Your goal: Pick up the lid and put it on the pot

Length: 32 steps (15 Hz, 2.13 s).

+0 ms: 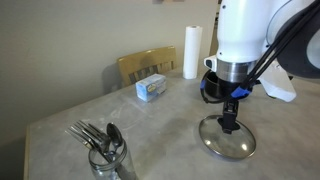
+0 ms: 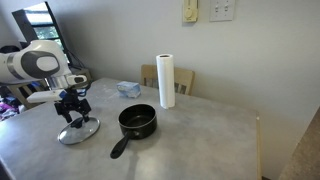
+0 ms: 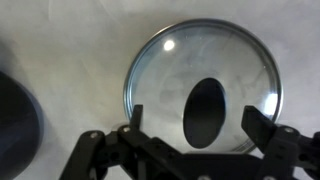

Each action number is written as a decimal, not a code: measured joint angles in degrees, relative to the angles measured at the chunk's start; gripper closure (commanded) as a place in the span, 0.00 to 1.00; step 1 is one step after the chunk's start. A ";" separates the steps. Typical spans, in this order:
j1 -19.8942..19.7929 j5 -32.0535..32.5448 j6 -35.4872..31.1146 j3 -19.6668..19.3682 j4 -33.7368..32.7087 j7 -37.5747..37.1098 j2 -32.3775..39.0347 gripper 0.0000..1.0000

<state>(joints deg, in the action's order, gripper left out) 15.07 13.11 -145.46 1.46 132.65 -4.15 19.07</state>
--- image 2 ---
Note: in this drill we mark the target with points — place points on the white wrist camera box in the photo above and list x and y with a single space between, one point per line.
43 96

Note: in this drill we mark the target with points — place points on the colourful clothes pile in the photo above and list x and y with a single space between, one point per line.
8 108

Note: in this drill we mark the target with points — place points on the small blue cardboard box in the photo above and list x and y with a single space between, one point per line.
128 89

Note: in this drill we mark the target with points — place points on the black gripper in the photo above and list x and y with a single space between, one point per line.
71 103

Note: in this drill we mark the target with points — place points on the glass lid with black knob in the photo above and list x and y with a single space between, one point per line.
78 135

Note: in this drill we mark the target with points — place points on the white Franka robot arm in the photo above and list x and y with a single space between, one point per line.
36 63

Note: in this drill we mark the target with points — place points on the black window frame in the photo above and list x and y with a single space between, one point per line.
25 25

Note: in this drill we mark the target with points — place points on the speckled brown countertop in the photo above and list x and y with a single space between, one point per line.
305 151

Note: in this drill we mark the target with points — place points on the beige wall thermostat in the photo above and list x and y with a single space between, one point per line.
190 10

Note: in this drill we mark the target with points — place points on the wooden chair with slatted back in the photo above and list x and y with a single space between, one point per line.
18 93
183 80

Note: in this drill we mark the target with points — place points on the white paper towel roll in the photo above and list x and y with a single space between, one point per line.
165 81

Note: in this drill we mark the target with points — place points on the black bag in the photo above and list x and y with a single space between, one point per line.
8 49

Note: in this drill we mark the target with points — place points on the white light switch plate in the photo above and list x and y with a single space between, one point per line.
221 10

